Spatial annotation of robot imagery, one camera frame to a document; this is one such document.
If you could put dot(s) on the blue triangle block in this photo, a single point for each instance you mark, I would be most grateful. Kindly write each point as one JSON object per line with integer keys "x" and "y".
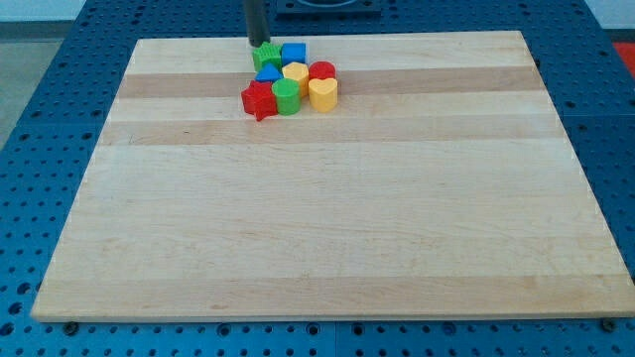
{"x": 268, "y": 73}

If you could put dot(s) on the red cylinder block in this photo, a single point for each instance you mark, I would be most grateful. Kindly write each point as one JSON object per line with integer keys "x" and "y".
{"x": 322, "y": 70}

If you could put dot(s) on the red star block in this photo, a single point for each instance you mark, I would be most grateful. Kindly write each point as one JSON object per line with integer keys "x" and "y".
{"x": 259, "y": 100}

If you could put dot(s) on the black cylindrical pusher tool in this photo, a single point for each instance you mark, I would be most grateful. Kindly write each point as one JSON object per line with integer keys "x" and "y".
{"x": 257, "y": 27}

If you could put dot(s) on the green star block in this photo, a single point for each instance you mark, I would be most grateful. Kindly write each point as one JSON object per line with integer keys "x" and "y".
{"x": 267, "y": 53}

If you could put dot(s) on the blue cube block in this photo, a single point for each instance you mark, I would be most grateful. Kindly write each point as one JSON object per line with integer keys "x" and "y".
{"x": 293, "y": 52}

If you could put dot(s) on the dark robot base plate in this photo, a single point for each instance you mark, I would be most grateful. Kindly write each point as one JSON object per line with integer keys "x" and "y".
{"x": 328, "y": 7}

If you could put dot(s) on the yellow hexagon block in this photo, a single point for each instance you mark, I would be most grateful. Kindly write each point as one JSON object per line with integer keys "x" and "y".
{"x": 298, "y": 72}

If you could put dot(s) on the green cylinder block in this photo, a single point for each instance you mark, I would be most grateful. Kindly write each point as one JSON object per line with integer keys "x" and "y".
{"x": 287, "y": 94}

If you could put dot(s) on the yellow heart block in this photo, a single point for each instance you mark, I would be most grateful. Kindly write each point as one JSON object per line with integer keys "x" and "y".
{"x": 323, "y": 94}

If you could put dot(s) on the wooden board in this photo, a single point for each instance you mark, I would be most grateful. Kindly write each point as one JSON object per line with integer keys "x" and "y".
{"x": 443, "y": 185}

